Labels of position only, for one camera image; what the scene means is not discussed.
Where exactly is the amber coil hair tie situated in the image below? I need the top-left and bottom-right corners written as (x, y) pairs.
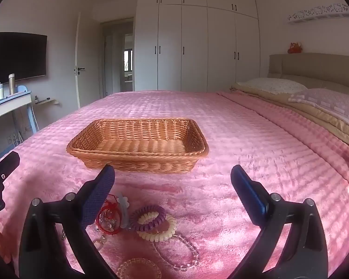
top-left (116, 258), bottom-right (162, 279)

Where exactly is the purple coil hair tie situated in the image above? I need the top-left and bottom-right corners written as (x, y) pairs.
top-left (129, 205), bottom-right (167, 232)

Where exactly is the light blue chair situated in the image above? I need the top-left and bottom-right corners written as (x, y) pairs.
top-left (16, 85), bottom-right (40, 135)

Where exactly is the cream coil hair tie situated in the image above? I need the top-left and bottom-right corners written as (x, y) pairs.
top-left (137, 213), bottom-right (177, 242)

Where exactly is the brown wicker basket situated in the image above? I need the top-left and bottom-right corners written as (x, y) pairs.
top-left (66, 118), bottom-right (209, 174)

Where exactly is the small wooden wall shelf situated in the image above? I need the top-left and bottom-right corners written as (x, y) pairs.
top-left (33, 95), bottom-right (60, 106)

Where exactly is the purple patterned pillow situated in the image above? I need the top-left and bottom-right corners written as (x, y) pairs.
top-left (288, 89), bottom-right (349, 136)

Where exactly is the red string bracelet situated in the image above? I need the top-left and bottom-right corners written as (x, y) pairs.
top-left (97, 193), bottom-right (124, 235)

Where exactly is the beige quilt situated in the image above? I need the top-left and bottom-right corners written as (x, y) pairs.
top-left (231, 83), bottom-right (349, 152)

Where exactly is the white wardrobe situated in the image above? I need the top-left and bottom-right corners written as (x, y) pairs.
top-left (134, 0), bottom-right (261, 93)

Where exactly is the black wall television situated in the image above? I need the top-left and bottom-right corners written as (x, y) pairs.
top-left (0, 32), bottom-right (48, 89)

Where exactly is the grey flower hair clip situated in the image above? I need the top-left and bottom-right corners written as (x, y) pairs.
top-left (112, 192), bottom-right (131, 229)

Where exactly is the white curved desk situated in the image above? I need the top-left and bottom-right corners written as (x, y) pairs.
top-left (0, 90), bottom-right (32, 124)

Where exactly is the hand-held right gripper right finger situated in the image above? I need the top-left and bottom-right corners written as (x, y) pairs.
top-left (231, 164), bottom-right (336, 279)

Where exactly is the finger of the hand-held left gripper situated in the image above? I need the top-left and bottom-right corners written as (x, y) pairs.
top-left (0, 151), bottom-right (20, 182)

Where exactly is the white room door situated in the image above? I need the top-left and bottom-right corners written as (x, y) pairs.
top-left (76, 12), bottom-right (103, 110)

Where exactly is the clear bead bracelet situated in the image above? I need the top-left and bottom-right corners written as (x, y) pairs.
top-left (154, 234), bottom-right (200, 269)

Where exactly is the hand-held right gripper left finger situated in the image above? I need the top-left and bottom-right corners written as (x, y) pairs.
top-left (19, 164), bottom-right (117, 279)

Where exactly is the white cutout wall shelf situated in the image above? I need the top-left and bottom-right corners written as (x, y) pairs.
top-left (285, 2), bottom-right (349, 25)

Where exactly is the pink plush blanket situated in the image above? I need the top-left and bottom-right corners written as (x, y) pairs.
top-left (0, 91), bottom-right (349, 279)

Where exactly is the beige bed headboard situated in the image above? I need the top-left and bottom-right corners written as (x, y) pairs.
top-left (268, 53), bottom-right (349, 92)

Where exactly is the white dotted pillow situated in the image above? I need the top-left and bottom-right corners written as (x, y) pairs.
top-left (244, 77), bottom-right (308, 95)

